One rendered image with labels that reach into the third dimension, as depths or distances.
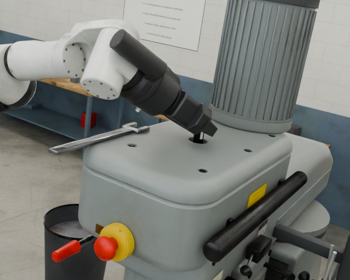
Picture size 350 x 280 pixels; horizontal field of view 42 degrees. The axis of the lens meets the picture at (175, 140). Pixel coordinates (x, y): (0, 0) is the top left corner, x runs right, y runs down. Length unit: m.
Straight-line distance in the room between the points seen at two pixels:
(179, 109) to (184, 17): 4.99
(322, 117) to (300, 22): 4.17
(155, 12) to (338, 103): 2.52
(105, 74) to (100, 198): 0.21
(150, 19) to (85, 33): 5.26
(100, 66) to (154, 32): 5.30
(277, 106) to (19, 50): 0.54
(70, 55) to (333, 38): 4.43
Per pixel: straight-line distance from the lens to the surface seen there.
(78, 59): 0.82
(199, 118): 0.81
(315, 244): 1.19
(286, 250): 1.35
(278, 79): 1.01
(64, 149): 0.75
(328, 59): 5.11
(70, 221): 3.42
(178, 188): 0.69
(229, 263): 0.93
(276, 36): 1.00
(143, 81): 0.76
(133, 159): 0.75
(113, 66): 0.72
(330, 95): 5.13
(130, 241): 0.75
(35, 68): 0.84
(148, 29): 6.06
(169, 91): 0.78
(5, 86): 0.90
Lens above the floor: 2.15
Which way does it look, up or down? 18 degrees down
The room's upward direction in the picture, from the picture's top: 9 degrees clockwise
